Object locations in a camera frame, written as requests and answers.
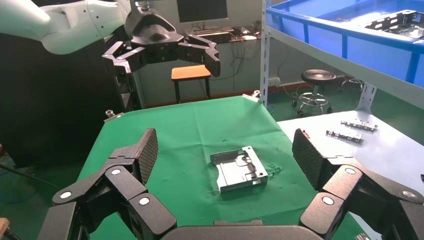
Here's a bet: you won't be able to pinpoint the chrome stool base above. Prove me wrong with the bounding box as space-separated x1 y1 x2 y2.
339 74 365 94

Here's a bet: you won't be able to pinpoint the orange top square stool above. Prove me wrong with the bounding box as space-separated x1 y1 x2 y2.
171 64 212 104

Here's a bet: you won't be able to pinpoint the tan wooden object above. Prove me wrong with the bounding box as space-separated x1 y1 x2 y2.
0 217 11 240

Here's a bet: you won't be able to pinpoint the black equipment cabinet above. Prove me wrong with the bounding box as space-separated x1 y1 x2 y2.
0 31 147 168

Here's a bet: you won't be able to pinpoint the blue plastic bin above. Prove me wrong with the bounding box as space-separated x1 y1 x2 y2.
265 0 424 89

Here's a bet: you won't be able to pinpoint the black hanging cables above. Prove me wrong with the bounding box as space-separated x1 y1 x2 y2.
228 39 254 82

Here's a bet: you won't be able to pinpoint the perforated grey rack post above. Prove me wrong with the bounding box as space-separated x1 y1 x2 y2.
355 82 379 112
259 0 272 108

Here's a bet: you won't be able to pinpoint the small silver metal rail part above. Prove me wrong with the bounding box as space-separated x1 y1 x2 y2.
341 119 379 133
325 129 365 144

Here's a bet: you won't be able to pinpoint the dark top grey desk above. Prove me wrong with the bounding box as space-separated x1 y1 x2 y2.
132 26 266 108

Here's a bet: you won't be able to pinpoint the silver sheet metal bracket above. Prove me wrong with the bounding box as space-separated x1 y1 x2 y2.
209 145 269 195
363 9 424 39

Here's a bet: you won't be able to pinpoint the black floor cable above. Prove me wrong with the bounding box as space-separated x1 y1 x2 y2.
0 162 64 192

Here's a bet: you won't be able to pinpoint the black box device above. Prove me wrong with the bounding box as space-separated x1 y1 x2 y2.
211 32 233 45

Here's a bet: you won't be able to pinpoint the black seat chrome stool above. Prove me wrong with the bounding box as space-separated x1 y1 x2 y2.
292 68 337 117

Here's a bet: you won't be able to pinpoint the black computer monitor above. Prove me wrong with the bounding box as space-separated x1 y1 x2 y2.
176 0 229 31

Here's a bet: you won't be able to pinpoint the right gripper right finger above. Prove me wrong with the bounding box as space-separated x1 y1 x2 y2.
292 128 424 240

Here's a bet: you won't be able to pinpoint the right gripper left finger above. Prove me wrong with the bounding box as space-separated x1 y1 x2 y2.
37 128 177 240

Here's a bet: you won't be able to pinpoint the green table cloth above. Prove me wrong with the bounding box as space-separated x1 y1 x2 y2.
76 95 367 240

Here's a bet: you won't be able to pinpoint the computer keyboard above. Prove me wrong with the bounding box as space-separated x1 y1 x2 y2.
192 26 235 36

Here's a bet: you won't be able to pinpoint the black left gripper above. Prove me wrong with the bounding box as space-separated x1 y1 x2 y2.
101 8 222 84

